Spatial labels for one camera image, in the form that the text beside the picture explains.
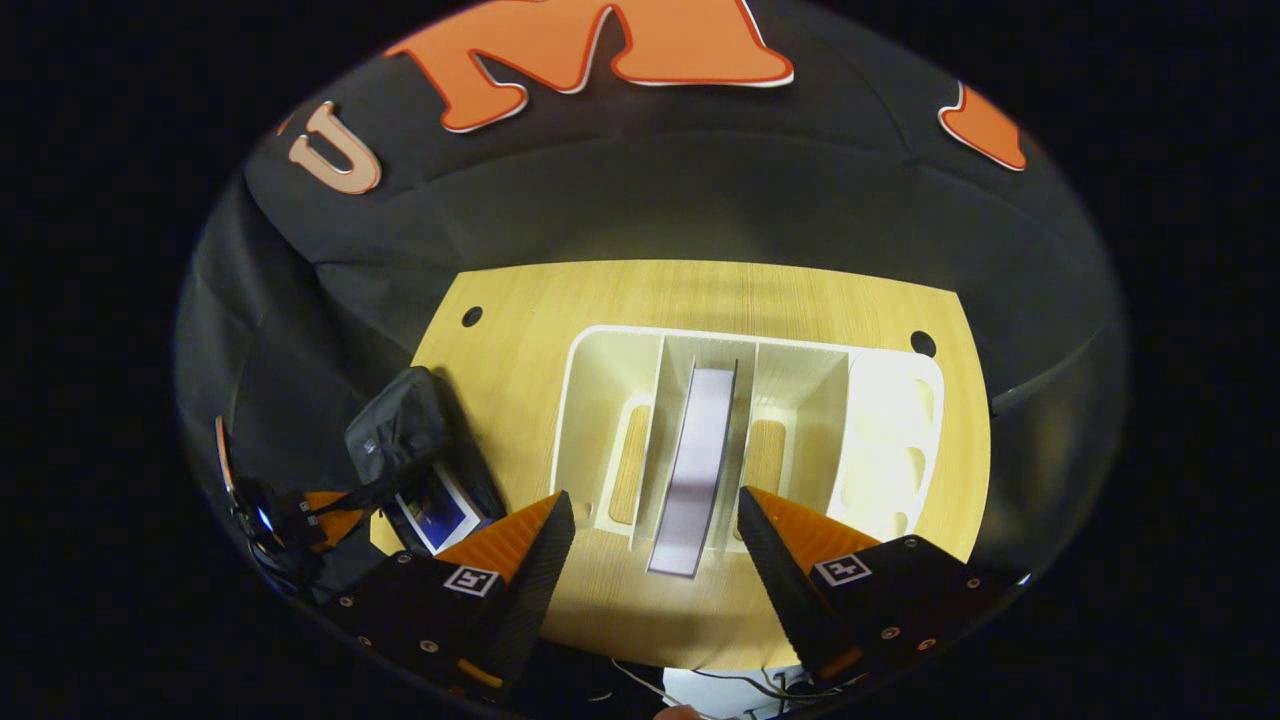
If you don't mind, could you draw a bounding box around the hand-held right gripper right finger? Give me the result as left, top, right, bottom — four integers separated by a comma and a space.
736, 486, 1013, 689

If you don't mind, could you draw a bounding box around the black schoolbag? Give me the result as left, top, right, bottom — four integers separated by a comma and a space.
318, 365, 508, 606

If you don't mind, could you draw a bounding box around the black backdrop cloth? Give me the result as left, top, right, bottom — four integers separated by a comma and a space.
175, 0, 1129, 601

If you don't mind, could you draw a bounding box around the pale purple book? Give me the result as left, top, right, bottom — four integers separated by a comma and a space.
646, 366, 739, 580

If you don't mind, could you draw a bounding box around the blue cover book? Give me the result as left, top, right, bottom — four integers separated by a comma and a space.
394, 462, 484, 557

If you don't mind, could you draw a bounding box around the white bookshelf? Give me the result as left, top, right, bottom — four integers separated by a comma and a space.
548, 324, 947, 563

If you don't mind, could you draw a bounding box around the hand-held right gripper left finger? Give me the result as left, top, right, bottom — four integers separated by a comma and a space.
333, 489, 579, 701

